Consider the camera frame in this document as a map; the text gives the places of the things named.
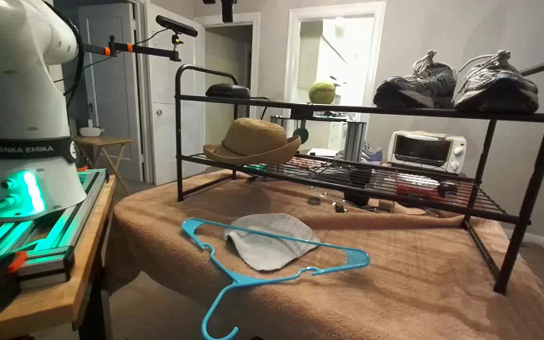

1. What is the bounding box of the black oval object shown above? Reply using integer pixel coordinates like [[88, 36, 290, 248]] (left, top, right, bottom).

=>
[[205, 83, 252, 99]]

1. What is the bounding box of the white door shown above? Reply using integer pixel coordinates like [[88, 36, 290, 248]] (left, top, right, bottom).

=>
[[146, 4, 206, 186]]

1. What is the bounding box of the tennis ball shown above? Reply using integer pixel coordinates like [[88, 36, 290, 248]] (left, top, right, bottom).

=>
[[308, 81, 337, 105]]

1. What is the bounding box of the straw hat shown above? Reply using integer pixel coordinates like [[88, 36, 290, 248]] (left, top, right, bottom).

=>
[[203, 118, 302, 165]]

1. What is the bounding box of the grey door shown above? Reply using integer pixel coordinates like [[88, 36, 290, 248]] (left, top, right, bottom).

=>
[[78, 3, 144, 183]]

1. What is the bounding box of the wooden folding table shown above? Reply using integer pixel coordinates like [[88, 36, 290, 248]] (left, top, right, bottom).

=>
[[73, 136, 134, 195]]

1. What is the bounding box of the white bowl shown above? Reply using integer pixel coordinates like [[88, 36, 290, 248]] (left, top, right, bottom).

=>
[[79, 120, 105, 138]]

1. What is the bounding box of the grey sneaker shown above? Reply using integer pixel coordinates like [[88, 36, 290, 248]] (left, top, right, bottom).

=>
[[453, 49, 540, 113], [373, 50, 457, 110]]

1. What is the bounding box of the black cup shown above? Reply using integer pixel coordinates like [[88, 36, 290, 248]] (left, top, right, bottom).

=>
[[344, 167, 373, 207]]

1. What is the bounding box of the white toaster oven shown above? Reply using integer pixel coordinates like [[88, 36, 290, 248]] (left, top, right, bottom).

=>
[[387, 130, 468, 174]]

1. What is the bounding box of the grey cap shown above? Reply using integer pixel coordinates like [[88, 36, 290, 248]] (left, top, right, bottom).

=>
[[223, 213, 321, 272]]

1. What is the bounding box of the red and black tool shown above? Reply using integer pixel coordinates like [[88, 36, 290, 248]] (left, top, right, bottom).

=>
[[396, 176, 459, 203]]

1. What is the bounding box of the blue plastic hanger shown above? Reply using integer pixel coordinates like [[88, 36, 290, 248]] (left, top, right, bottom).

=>
[[181, 217, 371, 340]]

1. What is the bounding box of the brown blanket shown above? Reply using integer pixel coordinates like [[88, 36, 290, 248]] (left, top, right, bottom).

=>
[[104, 169, 544, 340]]

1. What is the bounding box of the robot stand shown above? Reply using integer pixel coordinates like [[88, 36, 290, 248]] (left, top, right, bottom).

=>
[[0, 168, 117, 340]]

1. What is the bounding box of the black metal shoe rack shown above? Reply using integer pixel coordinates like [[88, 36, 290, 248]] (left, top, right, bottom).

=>
[[175, 58, 544, 295]]

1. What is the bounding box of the camera on mount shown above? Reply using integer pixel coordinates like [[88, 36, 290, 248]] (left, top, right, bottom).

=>
[[82, 15, 199, 62]]

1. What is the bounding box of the black cable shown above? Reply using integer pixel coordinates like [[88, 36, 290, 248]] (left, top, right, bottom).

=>
[[250, 96, 271, 119]]

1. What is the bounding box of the aluminium profile post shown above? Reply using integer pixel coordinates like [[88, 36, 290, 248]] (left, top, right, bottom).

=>
[[344, 121, 367, 163]]

